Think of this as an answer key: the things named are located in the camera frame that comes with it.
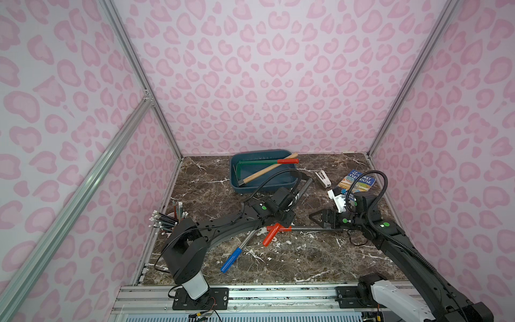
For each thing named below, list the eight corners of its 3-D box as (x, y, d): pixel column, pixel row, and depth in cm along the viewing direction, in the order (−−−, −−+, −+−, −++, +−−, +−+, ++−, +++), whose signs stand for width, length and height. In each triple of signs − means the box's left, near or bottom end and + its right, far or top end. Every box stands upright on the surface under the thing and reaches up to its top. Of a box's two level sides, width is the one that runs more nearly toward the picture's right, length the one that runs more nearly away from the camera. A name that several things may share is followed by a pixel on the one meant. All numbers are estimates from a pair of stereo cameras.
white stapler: (325, 188, 107) (326, 185, 105) (315, 174, 113) (316, 171, 111) (332, 186, 108) (333, 183, 106) (322, 172, 114) (323, 169, 112)
